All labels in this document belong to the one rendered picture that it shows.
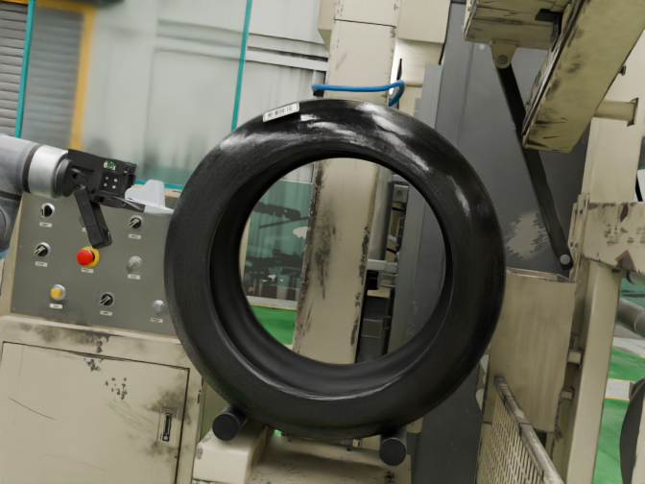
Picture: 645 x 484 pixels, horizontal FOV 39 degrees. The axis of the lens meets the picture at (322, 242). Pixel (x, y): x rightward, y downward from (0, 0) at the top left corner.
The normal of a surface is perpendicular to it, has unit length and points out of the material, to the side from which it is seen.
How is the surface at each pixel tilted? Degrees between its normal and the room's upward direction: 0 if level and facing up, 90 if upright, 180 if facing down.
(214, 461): 90
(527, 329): 90
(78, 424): 90
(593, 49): 162
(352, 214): 90
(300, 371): 80
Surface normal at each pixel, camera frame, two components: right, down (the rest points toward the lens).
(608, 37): -0.15, 0.96
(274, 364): 0.01, -0.11
